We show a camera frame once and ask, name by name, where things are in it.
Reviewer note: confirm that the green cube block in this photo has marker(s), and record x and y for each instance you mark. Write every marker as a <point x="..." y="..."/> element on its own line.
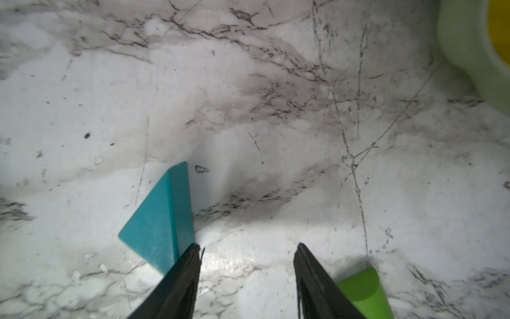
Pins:
<point x="367" y="294"/>

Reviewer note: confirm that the teal triangle block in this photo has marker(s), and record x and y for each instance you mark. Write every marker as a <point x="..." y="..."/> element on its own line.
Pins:
<point x="162" y="228"/>

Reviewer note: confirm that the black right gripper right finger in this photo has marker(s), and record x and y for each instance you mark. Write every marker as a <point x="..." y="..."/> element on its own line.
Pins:
<point x="317" y="294"/>

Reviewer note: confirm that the green glass plate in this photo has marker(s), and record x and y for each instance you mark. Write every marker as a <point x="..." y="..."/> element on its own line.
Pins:
<point x="464" y="38"/>

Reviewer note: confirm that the yellow banana toy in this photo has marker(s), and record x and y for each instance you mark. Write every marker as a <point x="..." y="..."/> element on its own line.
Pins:
<point x="498" y="24"/>

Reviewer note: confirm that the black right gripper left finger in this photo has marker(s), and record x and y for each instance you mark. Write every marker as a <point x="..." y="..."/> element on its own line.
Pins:
<point x="176" y="294"/>

